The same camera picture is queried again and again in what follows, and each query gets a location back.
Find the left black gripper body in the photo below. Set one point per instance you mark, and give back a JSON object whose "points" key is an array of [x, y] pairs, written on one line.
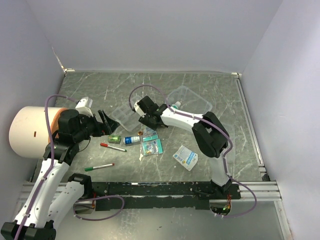
{"points": [[90, 126]]}

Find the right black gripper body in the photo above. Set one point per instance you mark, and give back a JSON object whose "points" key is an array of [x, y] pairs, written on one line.
{"points": [[146, 121]]}

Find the white green dropper bottle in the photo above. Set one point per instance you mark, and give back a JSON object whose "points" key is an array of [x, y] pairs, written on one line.
{"points": [[176, 105]]}

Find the clear plastic storage box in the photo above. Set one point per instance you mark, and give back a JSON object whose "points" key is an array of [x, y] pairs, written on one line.
{"points": [[190, 101]]}

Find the white blue gauze packet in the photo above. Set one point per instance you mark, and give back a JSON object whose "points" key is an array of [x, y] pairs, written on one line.
{"points": [[186, 157]]}

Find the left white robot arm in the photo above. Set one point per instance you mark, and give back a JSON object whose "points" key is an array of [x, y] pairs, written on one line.
{"points": [[54, 133]]}

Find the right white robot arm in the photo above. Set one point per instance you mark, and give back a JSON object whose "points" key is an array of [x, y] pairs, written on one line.
{"points": [[212, 138]]}

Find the white blue medicine bottle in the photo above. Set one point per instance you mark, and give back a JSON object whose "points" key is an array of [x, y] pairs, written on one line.
{"points": [[128, 140]]}

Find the green battery pack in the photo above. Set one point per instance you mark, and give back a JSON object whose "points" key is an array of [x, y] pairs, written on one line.
{"points": [[114, 139]]}

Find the teal blister pack upper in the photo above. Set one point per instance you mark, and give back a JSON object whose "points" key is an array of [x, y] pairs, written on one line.
{"points": [[148, 134]]}

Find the teal blister pack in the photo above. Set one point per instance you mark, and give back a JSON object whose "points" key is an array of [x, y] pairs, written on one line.
{"points": [[148, 134], [151, 147]]}

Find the clear divided organizer tray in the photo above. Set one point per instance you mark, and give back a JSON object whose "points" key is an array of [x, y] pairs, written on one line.
{"points": [[127, 118]]}

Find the red cap marker pen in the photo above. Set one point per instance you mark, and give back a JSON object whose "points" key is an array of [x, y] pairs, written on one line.
{"points": [[105, 145]]}

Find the teal blister pack lower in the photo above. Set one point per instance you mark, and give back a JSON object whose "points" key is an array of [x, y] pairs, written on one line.
{"points": [[151, 147]]}

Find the green cap marker pen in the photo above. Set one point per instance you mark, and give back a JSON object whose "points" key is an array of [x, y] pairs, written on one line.
{"points": [[92, 168]]}

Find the white cylinder drum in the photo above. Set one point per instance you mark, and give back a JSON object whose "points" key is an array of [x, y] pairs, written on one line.
{"points": [[28, 133]]}

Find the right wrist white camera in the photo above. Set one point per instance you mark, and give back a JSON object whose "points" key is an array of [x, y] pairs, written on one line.
{"points": [[138, 109]]}

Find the wrist white camera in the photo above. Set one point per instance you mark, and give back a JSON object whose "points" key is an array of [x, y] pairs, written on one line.
{"points": [[84, 106], [138, 109]]}

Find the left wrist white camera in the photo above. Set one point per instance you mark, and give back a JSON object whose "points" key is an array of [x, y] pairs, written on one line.
{"points": [[84, 106]]}

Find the black mounting base rail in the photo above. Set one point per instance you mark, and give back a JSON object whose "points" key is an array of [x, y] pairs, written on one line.
{"points": [[149, 195]]}

